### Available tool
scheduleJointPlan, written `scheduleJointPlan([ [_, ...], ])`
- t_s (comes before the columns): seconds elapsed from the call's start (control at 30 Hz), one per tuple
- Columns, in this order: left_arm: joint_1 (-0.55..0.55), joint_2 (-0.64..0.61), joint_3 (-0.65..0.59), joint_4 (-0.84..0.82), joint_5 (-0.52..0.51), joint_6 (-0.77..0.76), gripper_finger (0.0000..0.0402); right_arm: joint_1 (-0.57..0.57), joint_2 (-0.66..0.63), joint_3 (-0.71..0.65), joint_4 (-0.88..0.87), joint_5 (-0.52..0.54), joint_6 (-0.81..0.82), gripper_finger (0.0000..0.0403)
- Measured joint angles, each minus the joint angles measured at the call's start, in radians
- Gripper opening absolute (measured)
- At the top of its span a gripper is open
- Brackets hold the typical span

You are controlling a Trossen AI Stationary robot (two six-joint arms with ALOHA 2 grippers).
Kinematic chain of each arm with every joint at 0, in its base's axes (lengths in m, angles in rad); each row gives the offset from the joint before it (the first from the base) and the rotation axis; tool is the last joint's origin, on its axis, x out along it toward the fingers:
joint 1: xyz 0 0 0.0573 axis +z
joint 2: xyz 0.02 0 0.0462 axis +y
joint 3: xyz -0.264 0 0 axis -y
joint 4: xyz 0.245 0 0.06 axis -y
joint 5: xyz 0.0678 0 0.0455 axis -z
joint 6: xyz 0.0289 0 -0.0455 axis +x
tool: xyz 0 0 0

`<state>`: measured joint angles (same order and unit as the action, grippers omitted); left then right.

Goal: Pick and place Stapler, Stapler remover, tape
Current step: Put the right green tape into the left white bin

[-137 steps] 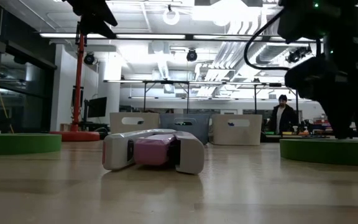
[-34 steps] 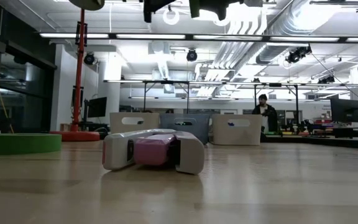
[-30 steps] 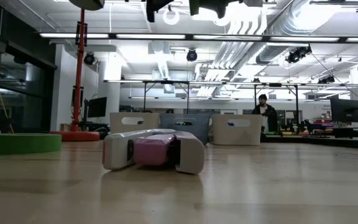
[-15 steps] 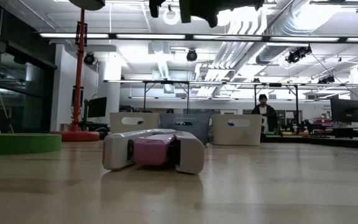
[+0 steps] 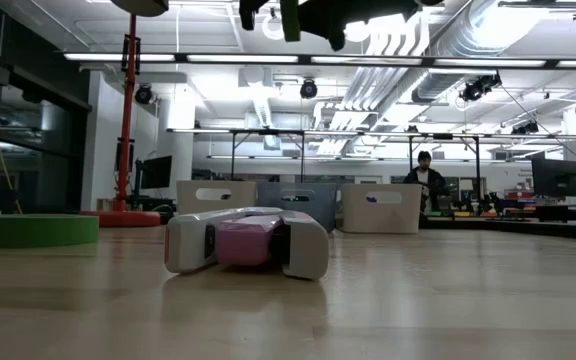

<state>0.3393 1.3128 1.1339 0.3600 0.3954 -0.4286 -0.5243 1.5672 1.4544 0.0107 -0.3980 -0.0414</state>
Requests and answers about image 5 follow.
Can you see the person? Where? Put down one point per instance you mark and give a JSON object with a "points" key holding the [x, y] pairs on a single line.
{"points": [[425, 177]]}

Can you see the black ceiling camera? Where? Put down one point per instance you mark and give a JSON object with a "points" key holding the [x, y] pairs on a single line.
{"points": [[309, 89], [144, 94], [478, 87]]}

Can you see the white plastic bin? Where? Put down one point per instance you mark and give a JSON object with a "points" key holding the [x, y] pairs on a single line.
{"points": [[383, 217], [190, 200]]}

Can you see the black aluminium table frame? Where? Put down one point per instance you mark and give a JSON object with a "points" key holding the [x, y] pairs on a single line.
{"points": [[518, 227]]}

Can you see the small black monitor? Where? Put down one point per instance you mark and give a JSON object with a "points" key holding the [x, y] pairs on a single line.
{"points": [[157, 171]]}

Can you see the silver ventilation duct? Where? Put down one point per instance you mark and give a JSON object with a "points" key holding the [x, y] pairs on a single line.
{"points": [[448, 60]]}

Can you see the dark grey plastic bin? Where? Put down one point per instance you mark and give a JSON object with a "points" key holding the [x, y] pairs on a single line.
{"points": [[318, 205]]}

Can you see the red desk lamp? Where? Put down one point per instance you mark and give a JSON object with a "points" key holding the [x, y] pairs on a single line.
{"points": [[128, 125]]}

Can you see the pink and white stapler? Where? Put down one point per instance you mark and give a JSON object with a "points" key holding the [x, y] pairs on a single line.
{"points": [[248, 240]]}

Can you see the black background rig frame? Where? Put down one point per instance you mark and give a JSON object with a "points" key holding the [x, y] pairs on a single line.
{"points": [[268, 132]]}

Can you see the large black monitor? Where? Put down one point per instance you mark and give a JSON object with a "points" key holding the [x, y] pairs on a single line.
{"points": [[555, 177]]}

